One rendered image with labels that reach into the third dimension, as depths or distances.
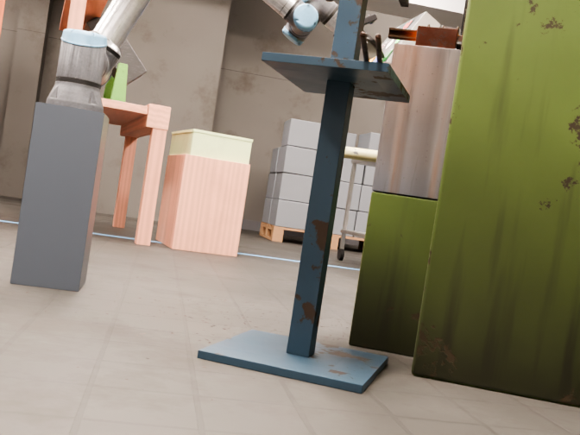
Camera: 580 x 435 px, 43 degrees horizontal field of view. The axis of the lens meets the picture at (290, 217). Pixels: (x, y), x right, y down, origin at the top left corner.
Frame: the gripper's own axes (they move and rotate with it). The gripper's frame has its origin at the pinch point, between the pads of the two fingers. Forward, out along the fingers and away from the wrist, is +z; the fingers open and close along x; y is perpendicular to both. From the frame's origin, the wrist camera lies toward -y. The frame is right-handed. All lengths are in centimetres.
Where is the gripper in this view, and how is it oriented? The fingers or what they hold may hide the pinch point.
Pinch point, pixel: (382, 53)
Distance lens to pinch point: 294.7
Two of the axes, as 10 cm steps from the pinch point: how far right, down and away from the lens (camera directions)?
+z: 7.6, 6.2, 2.1
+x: 2.2, 0.5, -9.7
